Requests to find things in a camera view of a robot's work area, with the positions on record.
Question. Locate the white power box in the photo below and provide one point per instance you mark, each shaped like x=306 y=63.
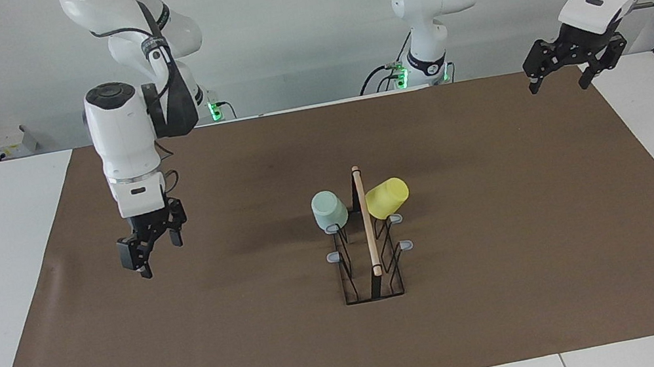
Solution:
x=1 y=145

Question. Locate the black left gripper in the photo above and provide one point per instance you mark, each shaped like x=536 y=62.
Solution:
x=583 y=44

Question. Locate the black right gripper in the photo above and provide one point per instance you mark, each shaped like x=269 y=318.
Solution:
x=151 y=223

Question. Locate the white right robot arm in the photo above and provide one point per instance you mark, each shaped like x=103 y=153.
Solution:
x=123 y=138

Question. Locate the yellow plastic cup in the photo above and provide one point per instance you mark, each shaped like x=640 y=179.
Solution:
x=386 y=197

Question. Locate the brown table mat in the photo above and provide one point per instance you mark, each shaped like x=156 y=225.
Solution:
x=489 y=316

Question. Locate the pale green plastic cup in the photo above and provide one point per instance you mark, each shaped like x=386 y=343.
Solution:
x=328 y=210

